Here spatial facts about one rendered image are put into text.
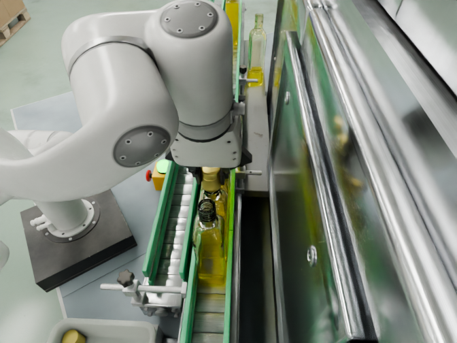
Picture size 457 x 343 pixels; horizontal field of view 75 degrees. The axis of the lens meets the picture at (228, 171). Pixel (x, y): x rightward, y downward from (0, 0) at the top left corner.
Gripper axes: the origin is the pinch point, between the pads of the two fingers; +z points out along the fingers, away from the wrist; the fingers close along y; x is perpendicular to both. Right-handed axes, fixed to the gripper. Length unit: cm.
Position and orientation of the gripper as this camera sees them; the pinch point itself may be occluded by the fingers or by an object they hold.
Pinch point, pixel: (210, 171)
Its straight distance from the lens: 50.5
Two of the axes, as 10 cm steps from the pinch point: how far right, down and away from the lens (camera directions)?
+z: 0.1, 4.6, 8.9
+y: -10.0, -0.4, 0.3
